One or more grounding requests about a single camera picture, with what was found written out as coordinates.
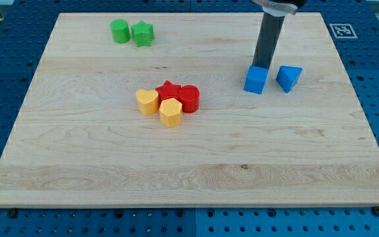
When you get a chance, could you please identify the metallic robot end flange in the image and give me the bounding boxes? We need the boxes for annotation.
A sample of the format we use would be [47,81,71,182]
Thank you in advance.
[251,0,307,16]

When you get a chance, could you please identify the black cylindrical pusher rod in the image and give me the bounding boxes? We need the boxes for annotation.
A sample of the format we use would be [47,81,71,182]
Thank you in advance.
[252,13,285,69]

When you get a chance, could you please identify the blue cube block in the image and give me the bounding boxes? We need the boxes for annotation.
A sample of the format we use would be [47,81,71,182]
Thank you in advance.
[243,65,268,94]

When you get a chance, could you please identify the red star block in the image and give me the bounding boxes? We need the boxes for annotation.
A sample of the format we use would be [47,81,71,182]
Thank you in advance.
[155,80,181,105]

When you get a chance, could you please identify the green star block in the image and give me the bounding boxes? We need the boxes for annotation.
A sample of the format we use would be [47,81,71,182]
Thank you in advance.
[131,21,154,47]

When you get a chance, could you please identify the blue triangular prism block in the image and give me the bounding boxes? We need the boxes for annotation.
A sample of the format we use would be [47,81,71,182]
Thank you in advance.
[276,66,303,93]

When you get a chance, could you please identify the white fiducial marker tag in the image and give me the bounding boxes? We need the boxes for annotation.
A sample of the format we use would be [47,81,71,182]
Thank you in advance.
[330,23,357,39]

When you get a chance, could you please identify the red cylinder block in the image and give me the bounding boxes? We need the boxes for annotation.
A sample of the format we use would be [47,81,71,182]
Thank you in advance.
[178,85,200,113]

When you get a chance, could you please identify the yellow hexagon block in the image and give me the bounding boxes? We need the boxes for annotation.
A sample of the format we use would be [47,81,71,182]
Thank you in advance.
[159,98,183,128]

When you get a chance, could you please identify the yellow heart block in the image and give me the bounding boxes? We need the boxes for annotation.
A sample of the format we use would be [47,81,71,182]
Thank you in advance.
[136,89,159,115]

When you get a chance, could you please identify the green cylinder block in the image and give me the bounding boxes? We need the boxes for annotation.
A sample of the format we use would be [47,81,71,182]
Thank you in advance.
[110,18,130,43]

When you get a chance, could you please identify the light wooden board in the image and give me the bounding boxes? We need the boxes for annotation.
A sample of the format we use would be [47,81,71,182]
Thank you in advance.
[0,13,379,208]

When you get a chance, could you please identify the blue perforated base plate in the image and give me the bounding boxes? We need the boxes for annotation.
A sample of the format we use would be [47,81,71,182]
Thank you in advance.
[0,0,379,236]

